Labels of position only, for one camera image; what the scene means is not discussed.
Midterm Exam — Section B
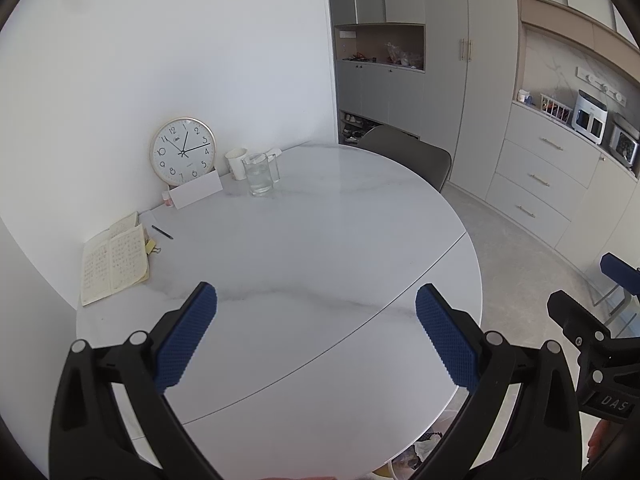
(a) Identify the white folded card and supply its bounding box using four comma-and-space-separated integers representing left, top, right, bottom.
170, 170, 224, 210

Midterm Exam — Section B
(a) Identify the silver toaster oven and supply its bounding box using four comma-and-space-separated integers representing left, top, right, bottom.
606, 112, 640, 170

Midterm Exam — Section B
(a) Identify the row of shoes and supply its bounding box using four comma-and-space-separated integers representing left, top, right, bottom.
340, 110, 381, 143

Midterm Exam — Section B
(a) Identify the white waste bin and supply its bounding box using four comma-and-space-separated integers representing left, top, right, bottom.
372, 430, 453, 480

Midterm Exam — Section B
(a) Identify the white wall hook rail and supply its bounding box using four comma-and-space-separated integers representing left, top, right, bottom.
575, 66, 628, 107

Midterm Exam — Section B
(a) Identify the clutter on niche shelf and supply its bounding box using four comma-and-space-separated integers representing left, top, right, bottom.
345, 42, 423, 68

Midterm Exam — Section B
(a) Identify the white countertop appliance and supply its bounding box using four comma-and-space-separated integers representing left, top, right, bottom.
571, 90, 608, 145

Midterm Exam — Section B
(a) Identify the glass pitcher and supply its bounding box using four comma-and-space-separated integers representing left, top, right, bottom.
242, 152, 282, 197

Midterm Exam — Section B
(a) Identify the grey drawer cabinet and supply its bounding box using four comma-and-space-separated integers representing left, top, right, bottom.
486, 102, 640, 273

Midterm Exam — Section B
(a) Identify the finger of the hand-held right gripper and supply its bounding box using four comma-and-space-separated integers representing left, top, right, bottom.
599, 252, 640, 292
546, 290, 613, 357

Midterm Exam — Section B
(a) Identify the tall grey cupboard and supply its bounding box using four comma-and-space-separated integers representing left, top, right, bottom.
422, 0, 523, 201

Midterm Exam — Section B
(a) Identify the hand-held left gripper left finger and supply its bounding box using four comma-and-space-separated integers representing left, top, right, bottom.
48, 281, 221, 480

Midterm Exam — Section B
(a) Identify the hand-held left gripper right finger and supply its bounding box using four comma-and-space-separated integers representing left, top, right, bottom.
415, 282, 583, 480

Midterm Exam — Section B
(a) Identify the round wall clock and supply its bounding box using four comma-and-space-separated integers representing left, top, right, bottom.
149, 117, 217, 186

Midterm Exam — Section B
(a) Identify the dish rack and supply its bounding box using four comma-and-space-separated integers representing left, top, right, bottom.
537, 92, 576, 122

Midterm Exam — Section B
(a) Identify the grey cabinet with open niche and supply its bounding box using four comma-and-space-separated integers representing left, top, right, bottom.
325, 0, 427, 143

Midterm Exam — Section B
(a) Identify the dark grey dining chair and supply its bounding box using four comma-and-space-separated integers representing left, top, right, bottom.
357, 125, 453, 192

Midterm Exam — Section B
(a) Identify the open notebook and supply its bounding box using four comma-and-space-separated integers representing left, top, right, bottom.
80, 211, 151, 307

